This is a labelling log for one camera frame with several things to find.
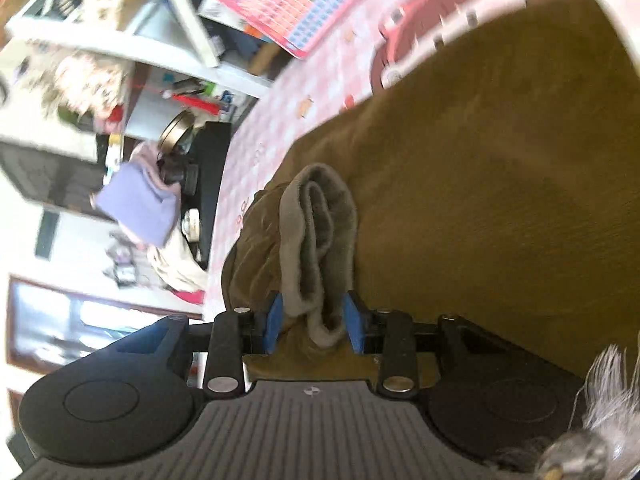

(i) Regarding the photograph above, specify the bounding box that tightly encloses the brown garment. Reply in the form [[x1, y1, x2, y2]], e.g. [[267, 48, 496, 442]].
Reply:
[[221, 0, 639, 375]]

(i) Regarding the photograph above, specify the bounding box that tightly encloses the lavender cloth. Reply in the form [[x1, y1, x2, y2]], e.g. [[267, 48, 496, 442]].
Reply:
[[94, 162, 181, 247]]

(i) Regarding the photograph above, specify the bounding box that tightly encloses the metal round tin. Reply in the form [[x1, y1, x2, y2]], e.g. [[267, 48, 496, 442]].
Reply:
[[157, 110, 195, 154]]

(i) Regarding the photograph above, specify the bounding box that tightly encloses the red tassel ornament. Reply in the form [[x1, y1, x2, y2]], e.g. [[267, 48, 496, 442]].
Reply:
[[160, 90, 220, 116]]

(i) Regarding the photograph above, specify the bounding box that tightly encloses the pink checkered table mat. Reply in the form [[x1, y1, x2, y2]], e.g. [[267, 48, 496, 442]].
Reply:
[[202, 0, 640, 321]]

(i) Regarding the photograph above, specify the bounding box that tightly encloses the white wooden bookshelf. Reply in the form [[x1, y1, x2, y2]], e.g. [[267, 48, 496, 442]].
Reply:
[[1, 0, 272, 162]]

